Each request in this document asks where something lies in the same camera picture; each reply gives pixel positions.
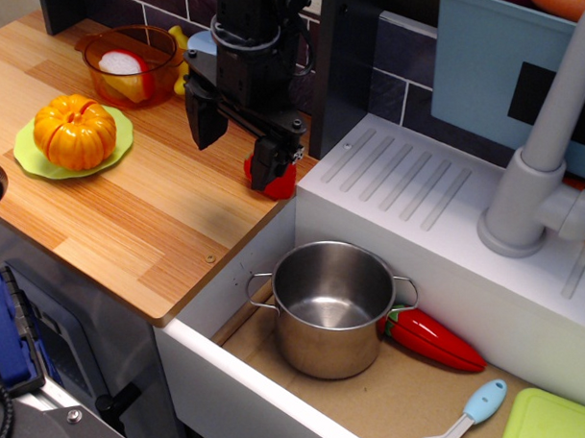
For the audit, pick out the red white toy apple slice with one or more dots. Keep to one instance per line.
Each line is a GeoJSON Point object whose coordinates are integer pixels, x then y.
{"type": "Point", "coordinates": [124, 63]}

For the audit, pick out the dark grey shelf post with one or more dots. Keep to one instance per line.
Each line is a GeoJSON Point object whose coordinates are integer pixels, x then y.
{"type": "Point", "coordinates": [344, 63]}
{"type": "Point", "coordinates": [60, 15]}

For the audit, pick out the light green plate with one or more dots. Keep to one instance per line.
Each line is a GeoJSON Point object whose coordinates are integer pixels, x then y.
{"type": "Point", "coordinates": [32, 160]}

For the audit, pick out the white spatula blue handle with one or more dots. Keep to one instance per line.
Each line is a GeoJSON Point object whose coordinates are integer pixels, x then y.
{"type": "Point", "coordinates": [481, 405]}

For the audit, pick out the dark grey shelf post left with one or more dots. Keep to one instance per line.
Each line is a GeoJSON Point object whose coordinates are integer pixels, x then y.
{"type": "Point", "coordinates": [60, 15]}

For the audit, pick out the white toy sink unit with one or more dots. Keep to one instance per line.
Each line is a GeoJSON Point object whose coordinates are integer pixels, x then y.
{"type": "Point", "coordinates": [415, 203]}

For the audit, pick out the grey toy faucet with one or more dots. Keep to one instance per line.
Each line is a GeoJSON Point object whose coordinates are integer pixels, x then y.
{"type": "Point", "coordinates": [531, 197]}

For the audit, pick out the light green cutting board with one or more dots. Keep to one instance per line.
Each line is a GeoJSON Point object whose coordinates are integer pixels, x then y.
{"type": "Point", "coordinates": [539, 414]}

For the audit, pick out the light blue round disc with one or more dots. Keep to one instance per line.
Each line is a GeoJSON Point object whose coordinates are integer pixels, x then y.
{"type": "Point", "coordinates": [202, 42]}

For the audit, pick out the red toy chili pepper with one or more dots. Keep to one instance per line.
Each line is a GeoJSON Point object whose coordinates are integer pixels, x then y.
{"type": "Point", "coordinates": [423, 335]}

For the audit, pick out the orange transparent bowl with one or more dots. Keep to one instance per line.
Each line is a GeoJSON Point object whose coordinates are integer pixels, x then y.
{"type": "Point", "coordinates": [157, 48]}

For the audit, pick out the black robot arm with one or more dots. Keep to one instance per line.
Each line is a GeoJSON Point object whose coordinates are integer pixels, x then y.
{"type": "Point", "coordinates": [258, 23]}

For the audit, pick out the yellow toy food piece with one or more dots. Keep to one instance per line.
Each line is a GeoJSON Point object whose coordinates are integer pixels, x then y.
{"type": "Point", "coordinates": [135, 87]}

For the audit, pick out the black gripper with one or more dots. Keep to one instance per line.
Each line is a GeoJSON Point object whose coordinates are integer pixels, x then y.
{"type": "Point", "coordinates": [250, 87]}

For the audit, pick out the orange toy pumpkin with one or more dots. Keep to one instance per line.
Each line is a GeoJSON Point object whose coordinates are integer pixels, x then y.
{"type": "Point", "coordinates": [75, 132]}

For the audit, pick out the stainless steel pot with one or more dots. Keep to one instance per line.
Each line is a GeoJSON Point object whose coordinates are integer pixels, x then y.
{"type": "Point", "coordinates": [329, 297]}

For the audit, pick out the blue clamp device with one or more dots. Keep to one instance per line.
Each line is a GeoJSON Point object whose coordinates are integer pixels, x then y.
{"type": "Point", "coordinates": [21, 368]}

